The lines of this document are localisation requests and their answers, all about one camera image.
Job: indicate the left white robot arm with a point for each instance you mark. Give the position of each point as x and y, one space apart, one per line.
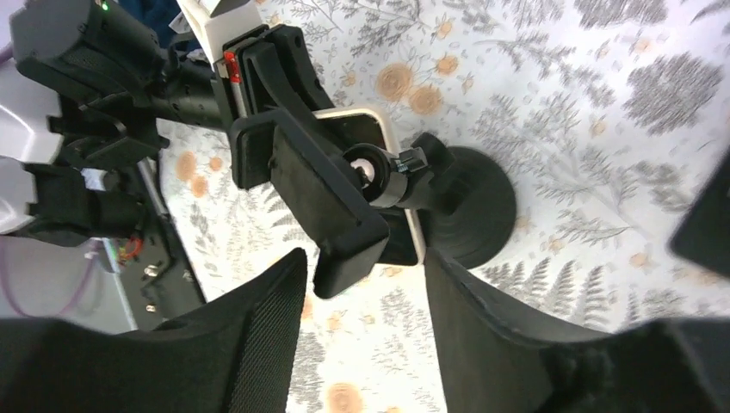
115 80

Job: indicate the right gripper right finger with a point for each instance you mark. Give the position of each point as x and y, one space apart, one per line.
497 354

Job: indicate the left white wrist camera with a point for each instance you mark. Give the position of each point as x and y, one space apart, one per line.
215 23

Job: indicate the dark blue cloth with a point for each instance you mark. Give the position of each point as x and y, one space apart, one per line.
155 14

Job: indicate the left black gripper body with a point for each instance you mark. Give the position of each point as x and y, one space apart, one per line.
269 68

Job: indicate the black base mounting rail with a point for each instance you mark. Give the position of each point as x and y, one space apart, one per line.
154 273

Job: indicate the black folding phone stand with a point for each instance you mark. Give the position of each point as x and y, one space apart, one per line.
703 235

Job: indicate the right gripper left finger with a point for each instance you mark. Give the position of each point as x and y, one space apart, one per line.
234 354

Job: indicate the black round-base stand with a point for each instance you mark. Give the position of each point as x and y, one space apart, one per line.
467 200

